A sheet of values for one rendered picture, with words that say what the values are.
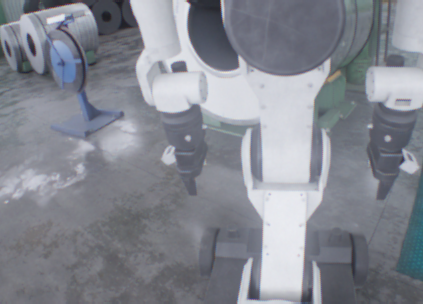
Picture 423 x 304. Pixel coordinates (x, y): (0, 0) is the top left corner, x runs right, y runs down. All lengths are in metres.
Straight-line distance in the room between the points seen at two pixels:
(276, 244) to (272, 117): 0.32
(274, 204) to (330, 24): 0.51
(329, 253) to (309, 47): 0.82
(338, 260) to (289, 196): 0.39
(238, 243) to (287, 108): 0.58
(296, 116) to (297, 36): 0.31
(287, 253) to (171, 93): 0.46
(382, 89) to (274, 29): 0.32
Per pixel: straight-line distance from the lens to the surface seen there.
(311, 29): 0.28
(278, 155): 0.63
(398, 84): 0.57
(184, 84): 0.56
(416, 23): 0.53
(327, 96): 2.41
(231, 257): 1.03
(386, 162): 0.66
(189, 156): 0.65
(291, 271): 0.76
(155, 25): 0.52
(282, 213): 0.72
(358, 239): 1.08
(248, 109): 1.76
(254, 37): 0.28
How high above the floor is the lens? 0.96
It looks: 29 degrees down
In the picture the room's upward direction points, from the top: 8 degrees counter-clockwise
